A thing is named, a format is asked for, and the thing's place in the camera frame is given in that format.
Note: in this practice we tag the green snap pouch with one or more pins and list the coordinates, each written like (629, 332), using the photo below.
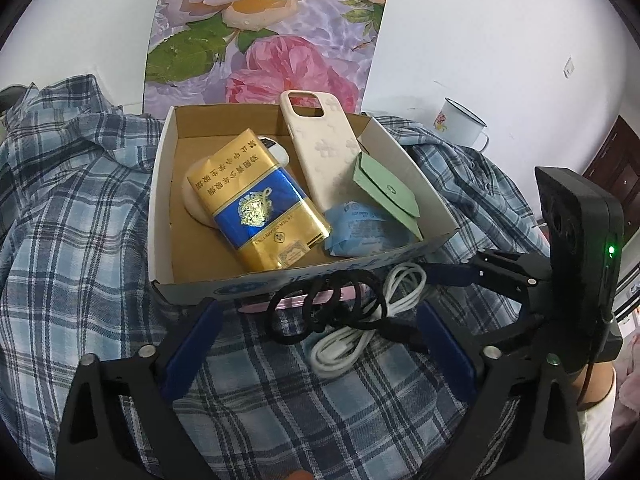
(387, 195)

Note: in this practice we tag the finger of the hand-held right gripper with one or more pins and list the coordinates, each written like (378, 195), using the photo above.
(450, 272)
(400, 332)

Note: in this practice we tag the dark brown door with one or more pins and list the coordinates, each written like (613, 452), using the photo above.
(617, 160)

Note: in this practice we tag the blue plaid shirt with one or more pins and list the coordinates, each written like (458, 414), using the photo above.
(75, 210)

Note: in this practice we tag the white wall switch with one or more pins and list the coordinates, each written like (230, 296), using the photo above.
(569, 67)

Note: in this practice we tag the cream floral phone case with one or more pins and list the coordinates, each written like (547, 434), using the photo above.
(320, 150)

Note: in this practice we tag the person's right forearm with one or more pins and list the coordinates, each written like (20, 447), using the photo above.
(597, 420)

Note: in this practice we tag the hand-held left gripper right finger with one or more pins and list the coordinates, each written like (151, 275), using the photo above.
(450, 355)

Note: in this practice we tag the round beige vented pad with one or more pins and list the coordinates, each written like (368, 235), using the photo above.
(192, 200)

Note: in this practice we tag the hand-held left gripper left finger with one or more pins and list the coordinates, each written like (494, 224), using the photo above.
(192, 352)

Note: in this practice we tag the floral rose picture board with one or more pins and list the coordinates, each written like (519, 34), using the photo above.
(280, 35)

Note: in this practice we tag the light blue tissue packet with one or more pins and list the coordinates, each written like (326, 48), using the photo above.
(365, 230)

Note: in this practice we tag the gold and blue cigarette pack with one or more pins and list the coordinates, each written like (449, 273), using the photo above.
(255, 200)

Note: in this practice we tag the pink plastic hair clip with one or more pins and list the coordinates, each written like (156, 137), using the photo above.
(250, 306)

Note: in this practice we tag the cardboard box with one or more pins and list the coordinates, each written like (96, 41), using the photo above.
(200, 240)

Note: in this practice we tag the white enamel mug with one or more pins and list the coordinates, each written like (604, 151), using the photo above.
(457, 122)

